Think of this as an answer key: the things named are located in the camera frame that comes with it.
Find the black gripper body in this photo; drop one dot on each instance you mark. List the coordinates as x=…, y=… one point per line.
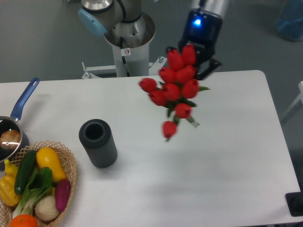
x=201, y=30

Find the red tulip bouquet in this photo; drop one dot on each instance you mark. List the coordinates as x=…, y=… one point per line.
x=178, y=86

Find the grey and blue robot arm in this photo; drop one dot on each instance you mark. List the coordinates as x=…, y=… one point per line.
x=100, y=16

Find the dark grey ribbed vase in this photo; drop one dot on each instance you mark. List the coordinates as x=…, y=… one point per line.
x=96, y=137

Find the blue translucent container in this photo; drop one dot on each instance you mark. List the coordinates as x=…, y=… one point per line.
x=289, y=22

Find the black device at table edge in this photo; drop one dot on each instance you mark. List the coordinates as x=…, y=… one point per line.
x=295, y=203

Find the yellow squash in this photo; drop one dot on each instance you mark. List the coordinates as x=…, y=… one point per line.
x=47, y=157

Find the purple eggplant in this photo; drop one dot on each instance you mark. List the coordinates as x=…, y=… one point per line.
x=62, y=192

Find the green cucumber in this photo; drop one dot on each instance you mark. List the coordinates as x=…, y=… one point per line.
x=24, y=171

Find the bread roll in pan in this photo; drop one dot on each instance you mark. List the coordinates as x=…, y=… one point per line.
x=10, y=140

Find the green bok choy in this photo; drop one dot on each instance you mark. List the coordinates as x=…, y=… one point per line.
x=38, y=186

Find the white garlic bulb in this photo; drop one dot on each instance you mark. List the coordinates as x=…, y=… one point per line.
x=46, y=209

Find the yellow bell pepper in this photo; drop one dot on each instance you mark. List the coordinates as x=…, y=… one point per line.
x=7, y=184

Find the orange fruit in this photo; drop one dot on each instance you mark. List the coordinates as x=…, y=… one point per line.
x=23, y=220

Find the woven wicker basket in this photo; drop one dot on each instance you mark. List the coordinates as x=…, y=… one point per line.
x=64, y=167

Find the white frame at right edge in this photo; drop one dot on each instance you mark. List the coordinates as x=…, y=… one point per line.
x=294, y=107

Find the blue handled saucepan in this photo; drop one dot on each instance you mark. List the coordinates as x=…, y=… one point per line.
x=12, y=123

